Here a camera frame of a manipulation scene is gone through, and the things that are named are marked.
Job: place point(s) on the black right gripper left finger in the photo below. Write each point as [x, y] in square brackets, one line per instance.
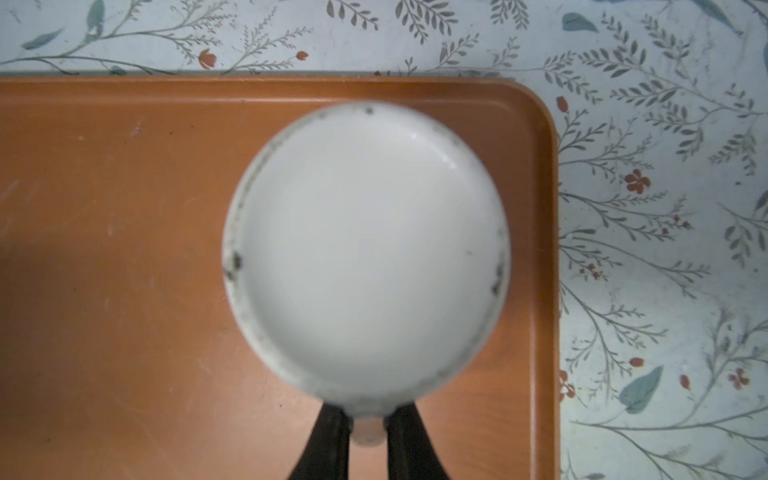
[326, 454]

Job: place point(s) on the white mug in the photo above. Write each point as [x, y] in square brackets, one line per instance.
[366, 256]

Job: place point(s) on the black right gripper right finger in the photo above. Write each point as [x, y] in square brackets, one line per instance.
[410, 453]

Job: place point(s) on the orange wooden tray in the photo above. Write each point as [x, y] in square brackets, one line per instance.
[120, 358]

